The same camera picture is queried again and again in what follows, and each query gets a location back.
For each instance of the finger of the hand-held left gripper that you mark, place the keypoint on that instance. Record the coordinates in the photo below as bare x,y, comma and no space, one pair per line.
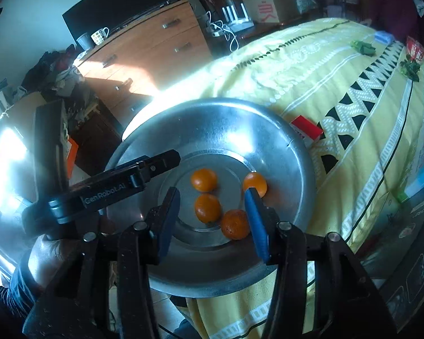
162,162

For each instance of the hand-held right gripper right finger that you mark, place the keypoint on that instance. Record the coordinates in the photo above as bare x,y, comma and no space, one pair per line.
258,222

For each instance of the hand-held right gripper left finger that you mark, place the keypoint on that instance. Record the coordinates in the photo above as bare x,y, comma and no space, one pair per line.
170,219

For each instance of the single orange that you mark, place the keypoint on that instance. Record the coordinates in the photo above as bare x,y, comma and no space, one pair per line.
235,224
207,208
204,180
256,183

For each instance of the metal bowl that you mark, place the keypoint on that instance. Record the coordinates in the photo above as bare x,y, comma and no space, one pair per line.
215,130

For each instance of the person's left forearm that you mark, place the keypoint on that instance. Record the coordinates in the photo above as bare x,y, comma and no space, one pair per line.
24,282

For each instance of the orange packet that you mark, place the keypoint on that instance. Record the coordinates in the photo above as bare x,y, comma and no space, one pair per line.
71,157

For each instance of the dark cabinet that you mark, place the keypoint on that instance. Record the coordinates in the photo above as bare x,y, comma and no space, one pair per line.
99,144

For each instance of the heap of clothes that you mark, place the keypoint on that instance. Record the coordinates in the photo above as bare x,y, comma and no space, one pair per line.
49,69

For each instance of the red box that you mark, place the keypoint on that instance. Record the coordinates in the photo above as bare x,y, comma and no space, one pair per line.
305,129

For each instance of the wooden dresser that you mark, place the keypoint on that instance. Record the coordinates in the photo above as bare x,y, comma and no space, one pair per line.
145,53

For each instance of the grey carton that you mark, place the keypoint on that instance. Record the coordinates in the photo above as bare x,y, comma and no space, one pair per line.
381,219

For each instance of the dark cup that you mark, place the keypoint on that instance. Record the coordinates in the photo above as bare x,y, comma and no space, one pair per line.
83,41

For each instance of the white dotted mug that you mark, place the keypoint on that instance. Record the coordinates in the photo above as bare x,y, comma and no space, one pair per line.
99,36

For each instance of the yellow patterned blanket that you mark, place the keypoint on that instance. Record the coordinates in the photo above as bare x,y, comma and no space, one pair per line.
321,77

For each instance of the black carton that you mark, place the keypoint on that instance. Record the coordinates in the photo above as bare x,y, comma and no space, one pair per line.
417,265

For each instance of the black television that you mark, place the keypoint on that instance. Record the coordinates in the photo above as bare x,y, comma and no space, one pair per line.
120,3

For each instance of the large cardboard box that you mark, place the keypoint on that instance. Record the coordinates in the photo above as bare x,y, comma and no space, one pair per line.
268,7

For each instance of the green toy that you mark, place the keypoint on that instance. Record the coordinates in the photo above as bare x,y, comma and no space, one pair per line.
410,69
363,47

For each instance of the blue packet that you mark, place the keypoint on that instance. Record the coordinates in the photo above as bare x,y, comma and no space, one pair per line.
382,37

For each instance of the red packet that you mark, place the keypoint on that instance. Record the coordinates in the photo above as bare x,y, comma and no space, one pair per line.
416,48

